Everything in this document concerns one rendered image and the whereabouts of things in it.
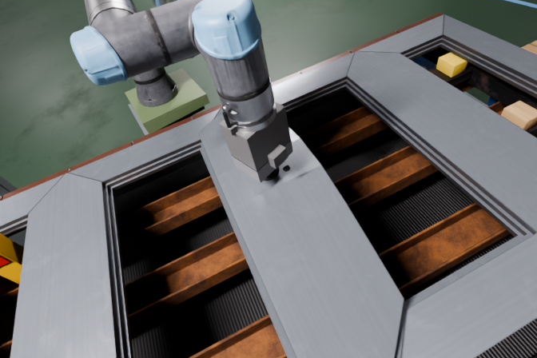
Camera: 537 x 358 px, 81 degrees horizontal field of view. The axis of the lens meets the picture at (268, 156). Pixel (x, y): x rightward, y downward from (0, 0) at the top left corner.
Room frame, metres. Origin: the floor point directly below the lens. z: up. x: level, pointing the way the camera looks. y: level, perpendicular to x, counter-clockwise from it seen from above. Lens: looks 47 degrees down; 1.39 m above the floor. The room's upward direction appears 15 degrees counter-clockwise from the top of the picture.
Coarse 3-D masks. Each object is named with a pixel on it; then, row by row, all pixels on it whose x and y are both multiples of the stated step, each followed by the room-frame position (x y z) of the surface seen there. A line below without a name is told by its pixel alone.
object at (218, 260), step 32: (384, 160) 0.50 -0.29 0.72; (416, 160) 0.50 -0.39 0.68; (352, 192) 0.46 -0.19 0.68; (384, 192) 0.42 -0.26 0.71; (192, 256) 0.38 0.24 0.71; (224, 256) 0.37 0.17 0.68; (128, 288) 0.34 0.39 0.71; (160, 288) 0.33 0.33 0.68; (192, 288) 0.30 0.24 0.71; (0, 352) 0.27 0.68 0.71
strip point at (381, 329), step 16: (400, 304) 0.12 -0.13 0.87; (368, 320) 0.11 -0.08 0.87; (384, 320) 0.11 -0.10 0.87; (336, 336) 0.10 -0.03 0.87; (352, 336) 0.10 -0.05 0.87; (368, 336) 0.10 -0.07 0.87; (384, 336) 0.09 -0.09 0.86; (320, 352) 0.09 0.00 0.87; (336, 352) 0.09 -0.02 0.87; (352, 352) 0.08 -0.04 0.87; (368, 352) 0.08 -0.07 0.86; (384, 352) 0.07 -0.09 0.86
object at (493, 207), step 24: (432, 48) 0.78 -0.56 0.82; (456, 48) 0.74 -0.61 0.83; (504, 72) 0.59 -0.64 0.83; (312, 96) 0.69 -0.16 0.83; (360, 96) 0.65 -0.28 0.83; (384, 120) 0.54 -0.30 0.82; (192, 144) 0.62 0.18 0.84; (408, 144) 0.46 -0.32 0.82; (144, 168) 0.59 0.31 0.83; (456, 168) 0.35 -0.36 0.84; (480, 192) 0.28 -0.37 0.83; (24, 216) 0.52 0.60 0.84; (504, 216) 0.23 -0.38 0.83; (240, 240) 0.32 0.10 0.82; (120, 264) 0.34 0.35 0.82; (480, 264) 0.16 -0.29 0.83; (120, 288) 0.29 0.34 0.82; (264, 288) 0.21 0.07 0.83; (432, 288) 0.15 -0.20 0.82; (120, 312) 0.24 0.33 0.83; (120, 336) 0.20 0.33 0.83
